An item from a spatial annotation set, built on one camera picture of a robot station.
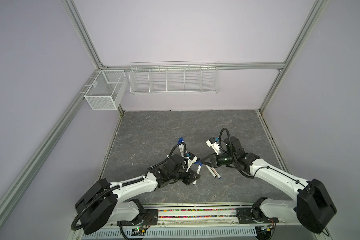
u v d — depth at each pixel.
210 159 0.73
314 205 0.41
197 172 0.77
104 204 0.41
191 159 0.72
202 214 0.75
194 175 0.77
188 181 0.68
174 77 0.98
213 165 0.69
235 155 0.64
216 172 0.87
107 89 1.00
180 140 1.02
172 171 0.64
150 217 0.74
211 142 0.74
